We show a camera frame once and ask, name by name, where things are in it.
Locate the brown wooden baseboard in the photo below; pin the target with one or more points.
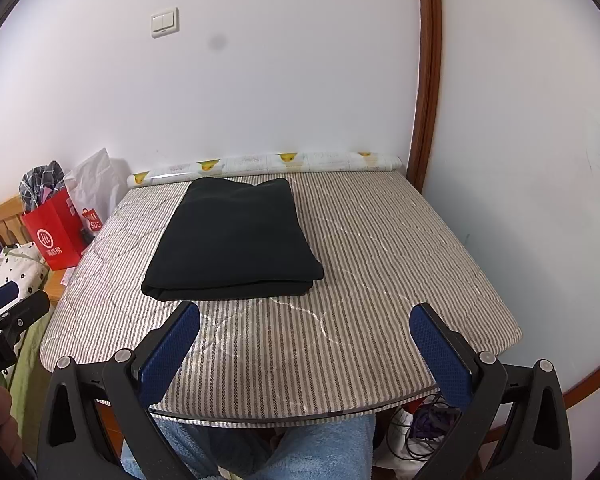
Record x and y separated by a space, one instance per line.
595 380

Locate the black sweatshirt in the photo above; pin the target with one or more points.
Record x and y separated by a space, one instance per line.
235 240

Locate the white plastic bag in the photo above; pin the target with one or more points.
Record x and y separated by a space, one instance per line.
97 180

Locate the white item under table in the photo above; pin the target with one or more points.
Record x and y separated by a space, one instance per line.
405 435

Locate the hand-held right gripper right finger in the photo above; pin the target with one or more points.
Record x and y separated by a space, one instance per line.
440 355

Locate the wooden headboard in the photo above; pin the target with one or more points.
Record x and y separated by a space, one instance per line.
2 217

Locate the person's blue pants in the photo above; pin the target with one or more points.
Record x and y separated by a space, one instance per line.
300 450

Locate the green bed sheet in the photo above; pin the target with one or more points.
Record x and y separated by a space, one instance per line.
27 355

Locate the plaid cloth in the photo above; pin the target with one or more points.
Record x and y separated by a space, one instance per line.
40 182

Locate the white wall switch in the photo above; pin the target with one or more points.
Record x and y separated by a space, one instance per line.
164 22

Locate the striped quilted mat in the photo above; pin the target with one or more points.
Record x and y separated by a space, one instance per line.
370 270

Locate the red paper bag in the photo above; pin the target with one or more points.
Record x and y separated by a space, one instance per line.
55 235

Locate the brown wooden door frame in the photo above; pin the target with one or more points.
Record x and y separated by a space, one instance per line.
427 60

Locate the duck print paper roll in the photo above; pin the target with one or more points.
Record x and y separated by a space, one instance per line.
260 162

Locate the person's left hand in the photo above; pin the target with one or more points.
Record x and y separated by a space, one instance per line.
2 425

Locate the wooden nightstand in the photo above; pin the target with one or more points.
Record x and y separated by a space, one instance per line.
60 285

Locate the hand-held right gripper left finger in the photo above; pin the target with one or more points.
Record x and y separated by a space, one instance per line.
170 345

